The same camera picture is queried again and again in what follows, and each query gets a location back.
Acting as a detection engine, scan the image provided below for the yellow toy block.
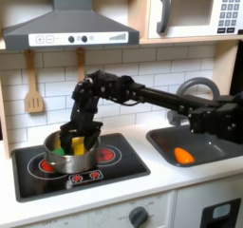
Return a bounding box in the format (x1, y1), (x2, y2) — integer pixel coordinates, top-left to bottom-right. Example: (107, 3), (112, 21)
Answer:
(70, 135), (86, 157)

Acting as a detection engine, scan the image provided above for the green toy block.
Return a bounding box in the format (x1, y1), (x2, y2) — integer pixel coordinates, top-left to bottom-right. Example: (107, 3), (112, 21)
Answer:
(51, 146), (66, 157)

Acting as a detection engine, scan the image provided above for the orange toy carrot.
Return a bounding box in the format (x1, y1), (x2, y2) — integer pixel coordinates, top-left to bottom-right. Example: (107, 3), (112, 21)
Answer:
(173, 146), (196, 165)

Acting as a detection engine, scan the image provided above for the steel pot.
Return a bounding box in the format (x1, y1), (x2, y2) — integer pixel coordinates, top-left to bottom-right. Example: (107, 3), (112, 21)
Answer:
(43, 128), (102, 175)

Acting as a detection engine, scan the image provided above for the black toy stove top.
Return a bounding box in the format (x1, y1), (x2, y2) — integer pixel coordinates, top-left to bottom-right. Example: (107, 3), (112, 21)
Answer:
(10, 132), (152, 203)

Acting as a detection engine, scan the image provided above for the wooden slotted spatula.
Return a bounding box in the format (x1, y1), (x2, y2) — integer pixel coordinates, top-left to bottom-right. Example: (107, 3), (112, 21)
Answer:
(24, 49), (46, 114)

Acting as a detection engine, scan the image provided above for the wooden spoon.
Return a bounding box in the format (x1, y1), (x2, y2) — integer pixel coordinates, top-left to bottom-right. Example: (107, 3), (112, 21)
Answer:
(75, 47), (87, 83)

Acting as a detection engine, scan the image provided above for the dark grey sink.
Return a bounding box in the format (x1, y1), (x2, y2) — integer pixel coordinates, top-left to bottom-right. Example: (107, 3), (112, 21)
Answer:
(145, 124), (243, 168)

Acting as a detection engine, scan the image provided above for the grey oven knob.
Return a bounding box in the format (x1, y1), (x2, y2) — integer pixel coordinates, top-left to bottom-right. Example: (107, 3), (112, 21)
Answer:
(128, 205), (149, 228)

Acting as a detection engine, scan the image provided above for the grey range hood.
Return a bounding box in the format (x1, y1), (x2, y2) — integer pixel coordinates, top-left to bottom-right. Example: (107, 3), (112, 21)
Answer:
(2, 0), (140, 51)

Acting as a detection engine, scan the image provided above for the white lower cabinet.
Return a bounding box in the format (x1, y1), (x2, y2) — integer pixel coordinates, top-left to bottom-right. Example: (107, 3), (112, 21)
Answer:
(15, 173), (243, 228)

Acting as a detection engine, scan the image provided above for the dark grey tap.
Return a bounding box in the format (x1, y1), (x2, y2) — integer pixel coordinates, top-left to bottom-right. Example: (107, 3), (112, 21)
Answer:
(166, 76), (221, 127)

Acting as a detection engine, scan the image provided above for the light wooden shelf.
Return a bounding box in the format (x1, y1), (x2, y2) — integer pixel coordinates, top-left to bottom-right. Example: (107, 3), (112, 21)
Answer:
(139, 34), (243, 47)

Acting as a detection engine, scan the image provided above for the white toy microwave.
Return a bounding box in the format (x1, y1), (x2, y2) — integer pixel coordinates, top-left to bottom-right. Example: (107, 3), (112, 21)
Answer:
(147, 0), (243, 40)

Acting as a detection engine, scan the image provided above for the wooden side panel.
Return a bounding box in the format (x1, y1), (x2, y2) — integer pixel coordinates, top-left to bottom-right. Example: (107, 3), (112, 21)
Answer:
(211, 40), (237, 97)

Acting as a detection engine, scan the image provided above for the thin black cable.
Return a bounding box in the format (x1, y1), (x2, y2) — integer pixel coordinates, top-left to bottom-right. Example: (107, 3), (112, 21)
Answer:
(121, 98), (142, 108)

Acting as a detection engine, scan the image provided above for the grey microwave handle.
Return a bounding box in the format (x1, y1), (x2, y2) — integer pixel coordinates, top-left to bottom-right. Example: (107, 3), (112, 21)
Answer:
(156, 0), (172, 35)

